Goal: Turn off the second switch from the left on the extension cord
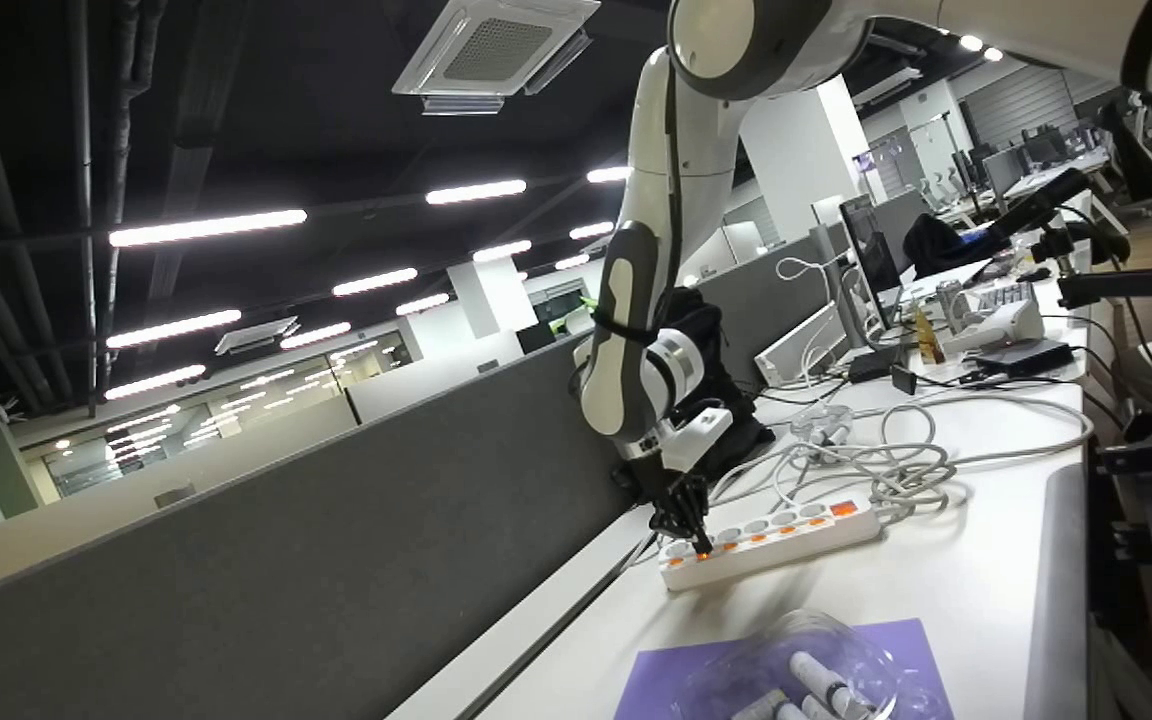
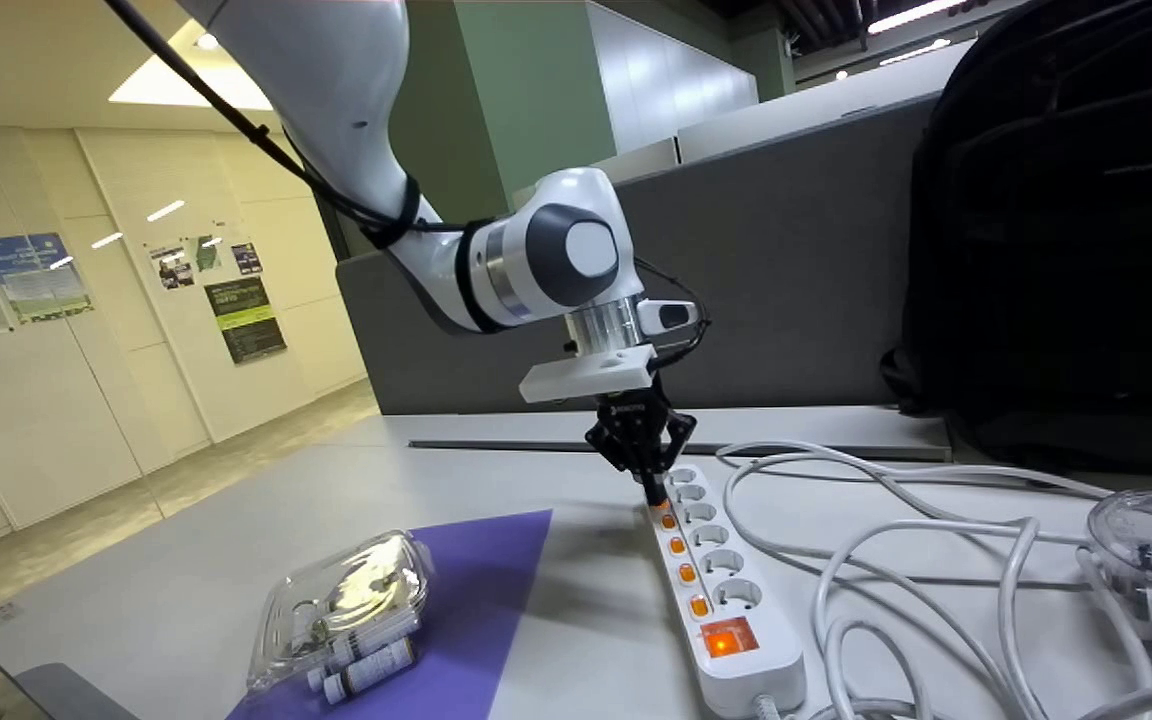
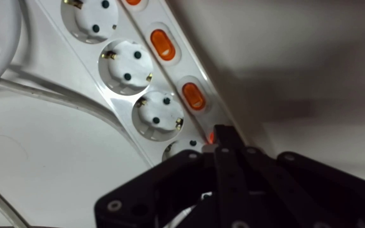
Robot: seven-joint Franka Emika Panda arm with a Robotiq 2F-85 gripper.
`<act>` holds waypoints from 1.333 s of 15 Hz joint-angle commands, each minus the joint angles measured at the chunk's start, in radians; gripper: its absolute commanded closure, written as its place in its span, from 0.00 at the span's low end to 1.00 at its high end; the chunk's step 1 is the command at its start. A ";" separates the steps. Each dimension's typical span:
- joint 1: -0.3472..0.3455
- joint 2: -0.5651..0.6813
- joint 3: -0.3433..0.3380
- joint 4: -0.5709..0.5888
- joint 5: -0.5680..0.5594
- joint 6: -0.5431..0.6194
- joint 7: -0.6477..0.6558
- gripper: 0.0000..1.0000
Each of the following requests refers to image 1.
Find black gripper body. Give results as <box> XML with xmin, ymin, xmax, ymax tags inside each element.
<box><xmin>621</xmin><ymin>396</ymin><xmax>782</xmax><ymax>521</ymax></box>

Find white power strip orange switches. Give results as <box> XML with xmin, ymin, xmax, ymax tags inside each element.
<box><xmin>660</xmin><ymin>495</ymin><xmax>894</xmax><ymax>600</ymax></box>

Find purple cloth mat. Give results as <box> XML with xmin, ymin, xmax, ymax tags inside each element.
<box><xmin>609</xmin><ymin>618</ymin><xmax>960</xmax><ymax>720</ymax></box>

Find distant grey partition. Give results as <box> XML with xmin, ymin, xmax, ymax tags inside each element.
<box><xmin>699</xmin><ymin>227</ymin><xmax>851</xmax><ymax>402</ymax></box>

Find small yellow bottle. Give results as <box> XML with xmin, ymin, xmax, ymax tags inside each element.
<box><xmin>909</xmin><ymin>301</ymin><xmax>939</xmax><ymax>361</ymax></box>

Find computer monitor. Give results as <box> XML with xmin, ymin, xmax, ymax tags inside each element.
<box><xmin>838</xmin><ymin>188</ymin><xmax>924</xmax><ymax>347</ymax></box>

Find long ceiling light tube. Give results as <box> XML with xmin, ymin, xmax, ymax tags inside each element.
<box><xmin>420</xmin><ymin>175</ymin><xmax>531</xmax><ymax>213</ymax></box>
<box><xmin>470</xmin><ymin>235</ymin><xmax>541</xmax><ymax>270</ymax></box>
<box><xmin>100</xmin><ymin>306</ymin><xmax>250</xmax><ymax>355</ymax></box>
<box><xmin>100</xmin><ymin>361</ymin><xmax>214</xmax><ymax>404</ymax></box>
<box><xmin>329</xmin><ymin>263</ymin><xmax>425</xmax><ymax>306</ymax></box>
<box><xmin>105</xmin><ymin>204</ymin><xmax>314</xmax><ymax>253</ymax></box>

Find white boxy device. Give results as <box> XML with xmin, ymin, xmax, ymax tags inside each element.
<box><xmin>934</xmin><ymin>275</ymin><xmax>1048</xmax><ymax>347</ymax></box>

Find grey desk partition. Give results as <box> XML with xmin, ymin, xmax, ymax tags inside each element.
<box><xmin>0</xmin><ymin>333</ymin><xmax>651</xmax><ymax>720</ymax></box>

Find ceiling air conditioner unit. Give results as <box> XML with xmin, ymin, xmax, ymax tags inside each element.
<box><xmin>388</xmin><ymin>0</ymin><xmax>605</xmax><ymax>120</ymax></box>

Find clear bag with cables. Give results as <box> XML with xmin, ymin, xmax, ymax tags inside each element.
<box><xmin>782</xmin><ymin>396</ymin><xmax>866</xmax><ymax>459</ymax></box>

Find white power strip cord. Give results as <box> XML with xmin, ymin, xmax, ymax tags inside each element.
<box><xmin>710</xmin><ymin>379</ymin><xmax>1102</xmax><ymax>537</ymax></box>

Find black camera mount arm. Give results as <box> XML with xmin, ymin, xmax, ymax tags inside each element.
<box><xmin>1051</xmin><ymin>256</ymin><xmax>1152</xmax><ymax>317</ymax></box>

